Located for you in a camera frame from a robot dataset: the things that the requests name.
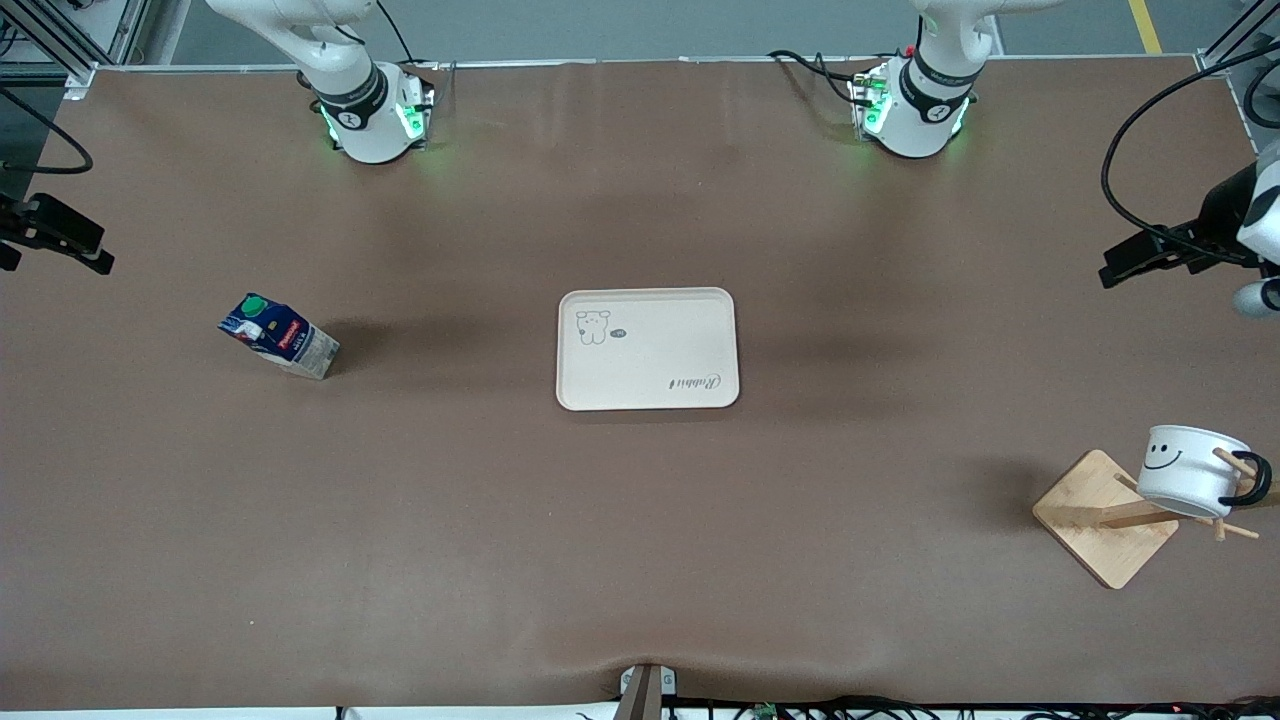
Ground wooden mug tree stand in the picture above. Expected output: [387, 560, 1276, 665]
[1032, 448, 1280, 591]

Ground blue white milk carton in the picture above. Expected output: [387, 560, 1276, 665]
[218, 293, 341, 381]

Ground black right arm base cable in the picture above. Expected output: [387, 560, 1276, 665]
[375, 0, 456, 101]

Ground black arm base cable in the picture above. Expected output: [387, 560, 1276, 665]
[375, 0, 456, 101]
[768, 48, 871, 113]

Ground brown table cover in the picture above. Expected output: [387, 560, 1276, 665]
[0, 55, 1280, 713]

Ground beige plastic tray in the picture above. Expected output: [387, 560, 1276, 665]
[556, 287, 741, 412]

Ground white smiley cup black handle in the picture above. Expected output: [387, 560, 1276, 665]
[1136, 425, 1274, 519]

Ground aluminium frame profile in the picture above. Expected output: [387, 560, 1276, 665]
[0, 0, 151, 101]
[1195, 0, 1280, 129]

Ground black left arm base cable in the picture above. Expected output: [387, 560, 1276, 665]
[768, 48, 871, 113]

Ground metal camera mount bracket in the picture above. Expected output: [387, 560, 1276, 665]
[618, 663, 678, 720]

